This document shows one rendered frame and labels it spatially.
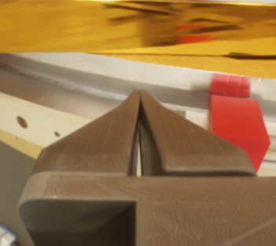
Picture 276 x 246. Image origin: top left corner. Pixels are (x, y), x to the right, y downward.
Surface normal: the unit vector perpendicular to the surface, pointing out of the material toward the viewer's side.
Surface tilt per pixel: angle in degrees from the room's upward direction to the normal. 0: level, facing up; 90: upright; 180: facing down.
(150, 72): 90
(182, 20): 90
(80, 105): 0
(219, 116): 0
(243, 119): 0
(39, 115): 90
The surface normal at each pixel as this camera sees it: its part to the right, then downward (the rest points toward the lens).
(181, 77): -0.28, 0.56
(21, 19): 0.00, 0.58
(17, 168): -0.41, 0.07
